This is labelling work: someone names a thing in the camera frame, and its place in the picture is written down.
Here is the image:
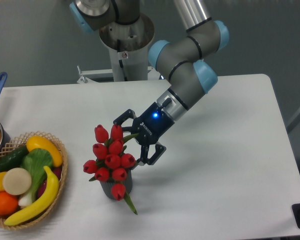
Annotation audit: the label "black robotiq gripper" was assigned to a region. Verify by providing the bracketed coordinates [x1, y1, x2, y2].
[113, 101, 175, 166]

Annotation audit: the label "red tulip bouquet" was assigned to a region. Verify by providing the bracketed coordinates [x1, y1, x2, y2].
[83, 124, 138, 215]

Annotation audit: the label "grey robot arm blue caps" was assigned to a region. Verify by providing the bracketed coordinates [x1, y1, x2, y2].
[69, 0, 230, 165]

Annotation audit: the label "dark grey ribbed vase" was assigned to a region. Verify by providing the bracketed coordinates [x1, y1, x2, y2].
[100, 170, 133, 200]

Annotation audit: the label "dark red vegetable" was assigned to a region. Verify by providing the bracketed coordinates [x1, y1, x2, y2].
[37, 167, 62, 198]

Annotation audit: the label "yellow banana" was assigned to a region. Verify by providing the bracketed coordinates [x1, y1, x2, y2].
[4, 166, 59, 226]

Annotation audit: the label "yellow squash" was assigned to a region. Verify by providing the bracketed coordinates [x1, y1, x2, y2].
[26, 135, 63, 168]

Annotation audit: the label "green bok choy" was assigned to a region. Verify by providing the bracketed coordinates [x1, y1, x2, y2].
[18, 148, 53, 208]

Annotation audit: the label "green cucumber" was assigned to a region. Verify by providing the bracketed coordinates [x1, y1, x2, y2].
[0, 145, 29, 173]

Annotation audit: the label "beige round slice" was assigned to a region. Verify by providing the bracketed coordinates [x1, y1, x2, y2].
[2, 167, 32, 196]

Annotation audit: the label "orange fruit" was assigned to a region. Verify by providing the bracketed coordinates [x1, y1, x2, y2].
[0, 191, 19, 216]

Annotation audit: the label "woven wicker basket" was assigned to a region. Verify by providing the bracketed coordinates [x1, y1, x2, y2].
[0, 131, 68, 230]

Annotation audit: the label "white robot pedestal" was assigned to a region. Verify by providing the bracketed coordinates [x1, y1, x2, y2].
[99, 13, 155, 82]

